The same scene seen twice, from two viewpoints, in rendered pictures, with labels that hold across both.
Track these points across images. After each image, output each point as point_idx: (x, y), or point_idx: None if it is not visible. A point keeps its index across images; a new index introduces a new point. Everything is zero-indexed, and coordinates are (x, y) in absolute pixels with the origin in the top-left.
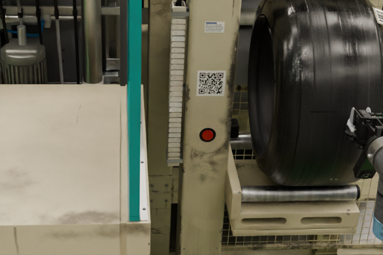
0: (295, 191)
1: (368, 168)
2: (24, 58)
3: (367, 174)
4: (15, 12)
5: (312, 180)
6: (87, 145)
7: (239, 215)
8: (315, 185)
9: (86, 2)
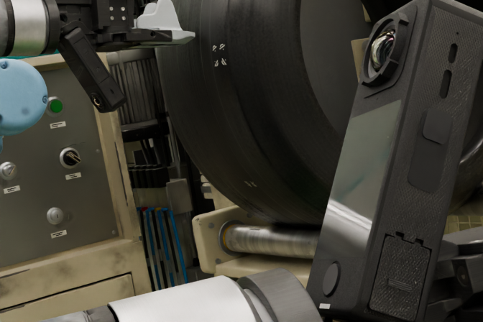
0: (277, 233)
1: (85, 81)
2: (106, 57)
3: (93, 97)
4: (136, 16)
5: (232, 186)
6: None
7: (207, 264)
8: (283, 218)
9: None
